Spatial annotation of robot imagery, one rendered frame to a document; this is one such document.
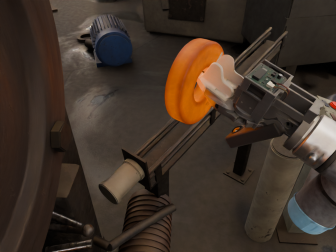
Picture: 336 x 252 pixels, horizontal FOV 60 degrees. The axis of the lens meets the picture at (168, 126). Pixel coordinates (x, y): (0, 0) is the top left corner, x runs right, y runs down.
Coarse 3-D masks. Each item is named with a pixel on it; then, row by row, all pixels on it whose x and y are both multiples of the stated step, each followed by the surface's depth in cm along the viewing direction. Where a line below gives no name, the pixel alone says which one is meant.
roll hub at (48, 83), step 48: (0, 0) 17; (48, 0) 21; (0, 48) 14; (48, 48) 21; (0, 96) 15; (48, 96) 22; (0, 144) 15; (48, 144) 22; (0, 192) 15; (48, 192) 22; (0, 240) 18
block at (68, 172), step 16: (64, 176) 50; (80, 176) 52; (64, 192) 47; (80, 192) 52; (64, 208) 48; (80, 208) 53; (96, 224) 64; (48, 240) 56; (64, 240) 55; (80, 240) 55
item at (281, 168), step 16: (272, 144) 96; (272, 160) 97; (288, 160) 92; (272, 176) 100; (288, 176) 97; (256, 192) 112; (272, 192) 104; (288, 192) 104; (256, 208) 114; (272, 208) 109; (256, 224) 118; (272, 224) 116; (256, 240) 124
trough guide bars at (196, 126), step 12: (264, 36) 111; (252, 48) 106; (240, 60) 101; (204, 120) 81; (156, 132) 76; (192, 132) 78; (144, 144) 73; (180, 144) 75; (168, 156) 72; (156, 168) 69; (156, 180) 71
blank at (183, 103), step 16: (192, 48) 47; (208, 48) 49; (176, 64) 47; (192, 64) 46; (208, 64) 51; (176, 80) 47; (192, 80) 48; (176, 96) 47; (192, 96) 51; (176, 112) 50; (192, 112) 53
